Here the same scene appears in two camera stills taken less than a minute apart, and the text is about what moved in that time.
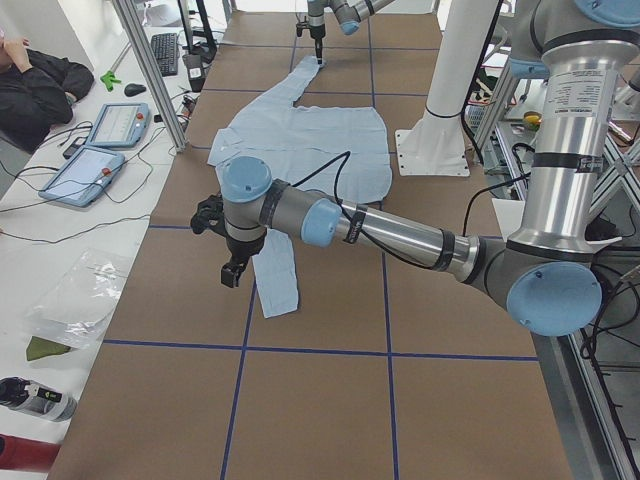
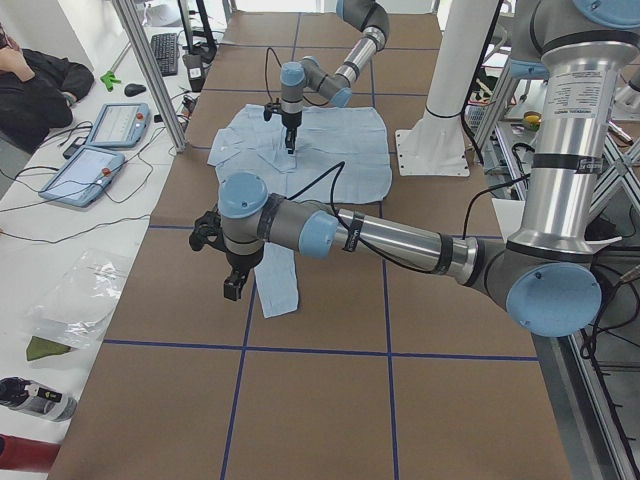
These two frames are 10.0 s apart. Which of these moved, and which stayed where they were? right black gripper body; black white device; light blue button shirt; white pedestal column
Moved: right black gripper body
Stayed: white pedestal column; black white device; light blue button shirt
